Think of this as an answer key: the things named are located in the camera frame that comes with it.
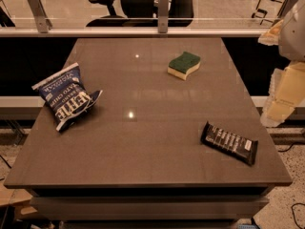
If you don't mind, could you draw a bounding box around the yellow stool frame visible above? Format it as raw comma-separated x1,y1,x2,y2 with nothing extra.
252,0,288,25

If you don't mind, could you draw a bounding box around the left metal railing post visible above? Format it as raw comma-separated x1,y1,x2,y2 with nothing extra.
27,0,52,33

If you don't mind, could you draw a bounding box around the black floor cable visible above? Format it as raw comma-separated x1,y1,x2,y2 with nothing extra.
291,202,305,229

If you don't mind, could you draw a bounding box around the metal railing post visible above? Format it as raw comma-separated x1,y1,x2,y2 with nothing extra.
277,0,298,19
158,0,169,33
27,0,52,33

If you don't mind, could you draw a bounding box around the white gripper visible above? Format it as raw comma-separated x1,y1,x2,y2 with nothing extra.
258,0,305,127

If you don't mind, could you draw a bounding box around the green and yellow sponge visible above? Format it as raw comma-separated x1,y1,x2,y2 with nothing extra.
168,52,201,80

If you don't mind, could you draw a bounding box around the black snack bar wrapper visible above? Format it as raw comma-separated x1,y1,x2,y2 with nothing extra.
200,122,258,166

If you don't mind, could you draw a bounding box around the middle metal railing post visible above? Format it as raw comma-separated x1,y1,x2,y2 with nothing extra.
158,0,169,33

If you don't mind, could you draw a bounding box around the right metal railing post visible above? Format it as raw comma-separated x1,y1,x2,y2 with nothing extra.
277,0,298,19

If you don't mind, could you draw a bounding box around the black office chair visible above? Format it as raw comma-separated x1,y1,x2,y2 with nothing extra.
87,0,193,27

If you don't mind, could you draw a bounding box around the blue potato chips bag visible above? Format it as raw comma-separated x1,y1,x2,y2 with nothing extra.
32,63,102,133

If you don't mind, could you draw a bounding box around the horizontal metal railing bar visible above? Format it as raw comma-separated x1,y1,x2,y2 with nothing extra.
0,27,266,37

